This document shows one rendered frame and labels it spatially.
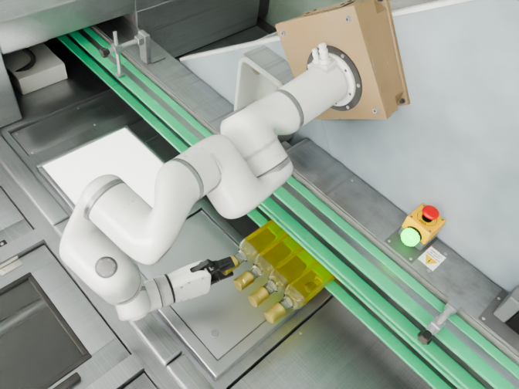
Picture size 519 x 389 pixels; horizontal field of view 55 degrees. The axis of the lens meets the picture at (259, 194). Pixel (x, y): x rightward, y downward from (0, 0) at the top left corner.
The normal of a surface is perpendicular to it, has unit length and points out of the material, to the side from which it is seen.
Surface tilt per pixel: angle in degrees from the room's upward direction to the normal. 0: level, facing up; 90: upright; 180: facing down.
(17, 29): 90
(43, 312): 90
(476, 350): 90
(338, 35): 5
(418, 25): 0
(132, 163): 90
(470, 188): 0
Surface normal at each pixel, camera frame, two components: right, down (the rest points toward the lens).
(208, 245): 0.12, -0.64
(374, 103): -0.71, 0.53
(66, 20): 0.68, 0.61
